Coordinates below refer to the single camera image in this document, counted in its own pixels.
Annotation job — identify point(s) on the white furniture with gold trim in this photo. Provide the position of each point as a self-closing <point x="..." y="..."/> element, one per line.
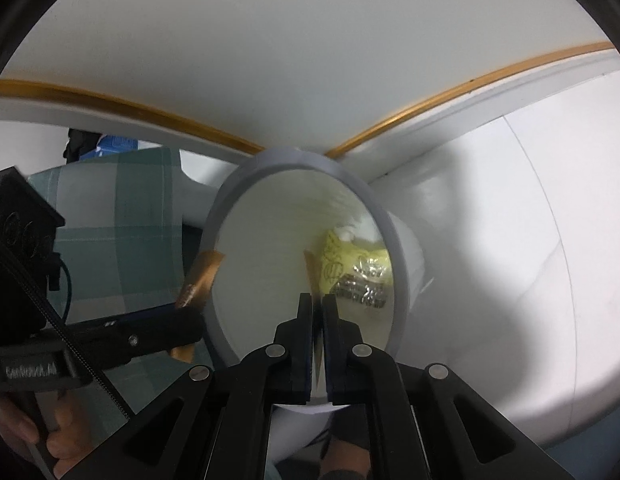
<point x="140" y="110"/>

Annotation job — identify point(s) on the black clothes pile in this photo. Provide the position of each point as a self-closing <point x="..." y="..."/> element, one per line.
<point x="80" y="145"/>

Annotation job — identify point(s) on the person's left hand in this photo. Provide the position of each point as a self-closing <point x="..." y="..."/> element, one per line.
<point x="72" y="427"/>

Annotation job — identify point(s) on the white bin with grey rim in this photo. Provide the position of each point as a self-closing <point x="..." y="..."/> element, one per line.
<point x="270" y="240"/>

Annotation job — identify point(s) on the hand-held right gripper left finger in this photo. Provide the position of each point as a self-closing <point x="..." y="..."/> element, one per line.
<point x="304" y="340"/>

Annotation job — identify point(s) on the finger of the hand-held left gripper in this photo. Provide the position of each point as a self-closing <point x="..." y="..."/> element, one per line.
<point x="150" y="332"/>

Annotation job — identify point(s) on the table with checked tablecloth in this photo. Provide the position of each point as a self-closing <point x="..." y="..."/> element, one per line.
<point x="125" y="220"/>

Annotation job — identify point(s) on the yellow clear bread wrapper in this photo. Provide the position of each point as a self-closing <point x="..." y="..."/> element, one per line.
<point x="340" y="255"/>

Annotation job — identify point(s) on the blue cardboard box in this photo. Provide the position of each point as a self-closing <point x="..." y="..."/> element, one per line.
<point x="117" y="146"/>

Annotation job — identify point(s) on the brown sachet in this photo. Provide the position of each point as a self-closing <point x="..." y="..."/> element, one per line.
<point x="202" y="275"/>

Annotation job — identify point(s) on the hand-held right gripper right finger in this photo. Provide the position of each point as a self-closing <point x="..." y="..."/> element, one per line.
<point x="332" y="340"/>

